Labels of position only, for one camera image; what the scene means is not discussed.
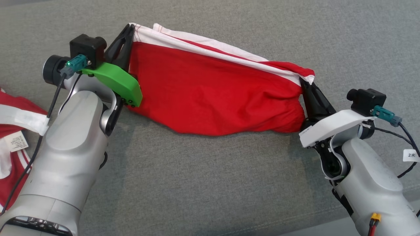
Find white cable label tag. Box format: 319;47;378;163
403;149;420;163

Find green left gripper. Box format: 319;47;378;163
82;25;143;108

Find red basketball jersey white sleeves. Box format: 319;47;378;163
0;22;315;213

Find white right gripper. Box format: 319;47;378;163
299;79;376;148

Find yellow power plug red wire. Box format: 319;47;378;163
367;213;382;236

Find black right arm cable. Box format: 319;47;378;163
372;105;420;179

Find white cable strap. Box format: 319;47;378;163
0;104;50;136

